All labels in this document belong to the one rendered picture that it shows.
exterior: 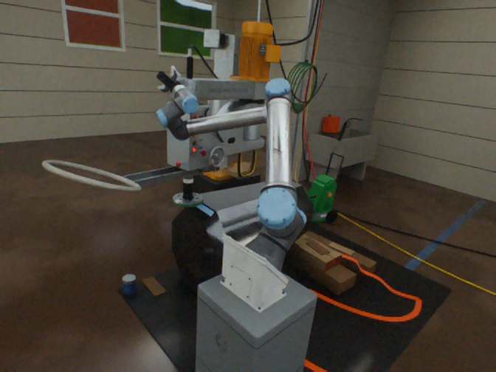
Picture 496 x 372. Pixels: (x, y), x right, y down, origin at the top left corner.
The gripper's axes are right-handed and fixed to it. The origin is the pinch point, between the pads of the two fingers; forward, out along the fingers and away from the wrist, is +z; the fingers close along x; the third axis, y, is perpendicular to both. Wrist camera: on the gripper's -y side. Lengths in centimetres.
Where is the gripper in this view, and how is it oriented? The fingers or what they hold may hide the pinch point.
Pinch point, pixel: (164, 75)
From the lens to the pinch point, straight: 200.6
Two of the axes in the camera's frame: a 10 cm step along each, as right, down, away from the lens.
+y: 5.9, 2.8, 7.6
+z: -5.0, -6.0, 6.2
